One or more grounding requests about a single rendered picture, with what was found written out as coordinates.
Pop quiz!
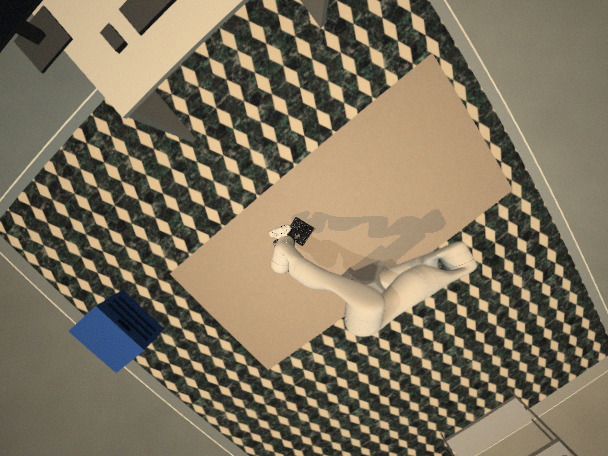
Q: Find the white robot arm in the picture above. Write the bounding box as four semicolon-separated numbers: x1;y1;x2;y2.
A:
269;224;477;337

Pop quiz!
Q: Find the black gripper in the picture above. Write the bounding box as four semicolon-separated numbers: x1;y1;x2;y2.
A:
273;232;301;246

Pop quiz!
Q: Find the black knob box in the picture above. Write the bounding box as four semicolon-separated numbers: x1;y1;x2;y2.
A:
288;217;314;246

